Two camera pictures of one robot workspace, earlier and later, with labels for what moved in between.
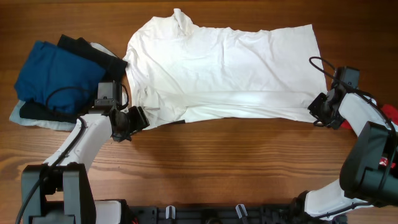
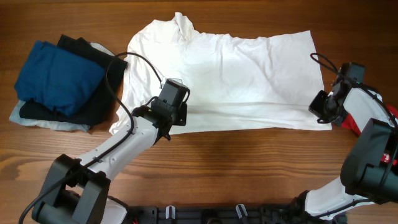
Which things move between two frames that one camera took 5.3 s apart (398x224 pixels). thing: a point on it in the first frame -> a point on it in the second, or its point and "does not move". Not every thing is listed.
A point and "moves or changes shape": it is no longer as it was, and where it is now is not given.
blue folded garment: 59,78 does not move
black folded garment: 114,68 does not move
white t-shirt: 178,71 moves or changes shape
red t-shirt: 392,111 does not move
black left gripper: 123,123 -> 180,114
